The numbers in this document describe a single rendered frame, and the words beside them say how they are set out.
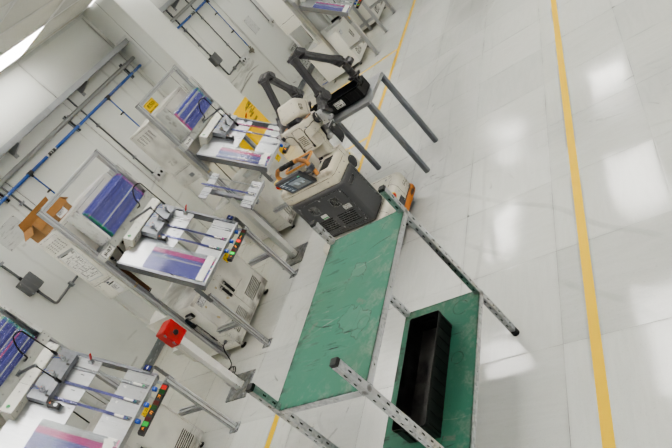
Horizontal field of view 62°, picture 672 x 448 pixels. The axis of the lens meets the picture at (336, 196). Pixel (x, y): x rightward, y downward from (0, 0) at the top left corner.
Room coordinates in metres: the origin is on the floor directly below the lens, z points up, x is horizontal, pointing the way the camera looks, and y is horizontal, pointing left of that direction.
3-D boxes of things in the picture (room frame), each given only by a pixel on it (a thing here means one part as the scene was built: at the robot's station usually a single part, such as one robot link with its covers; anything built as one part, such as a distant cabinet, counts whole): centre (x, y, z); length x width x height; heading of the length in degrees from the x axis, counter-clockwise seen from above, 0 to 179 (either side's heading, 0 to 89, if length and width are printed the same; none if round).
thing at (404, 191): (3.97, -0.06, 0.16); 0.67 x 0.64 x 0.25; 137
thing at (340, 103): (4.52, -0.56, 0.86); 0.57 x 0.17 x 0.11; 47
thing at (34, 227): (4.72, 1.63, 1.82); 0.68 x 0.30 x 0.20; 142
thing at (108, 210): (4.62, 1.33, 1.52); 0.51 x 0.13 x 0.27; 142
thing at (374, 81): (4.54, -0.58, 0.40); 0.70 x 0.45 x 0.80; 47
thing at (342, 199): (3.90, 0.01, 0.59); 0.55 x 0.34 x 0.83; 47
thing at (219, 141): (5.69, 0.41, 0.65); 1.01 x 0.73 x 1.29; 52
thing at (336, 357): (1.99, 0.27, 0.55); 0.91 x 0.46 x 1.10; 142
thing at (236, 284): (4.65, 1.46, 0.31); 0.70 x 0.65 x 0.62; 142
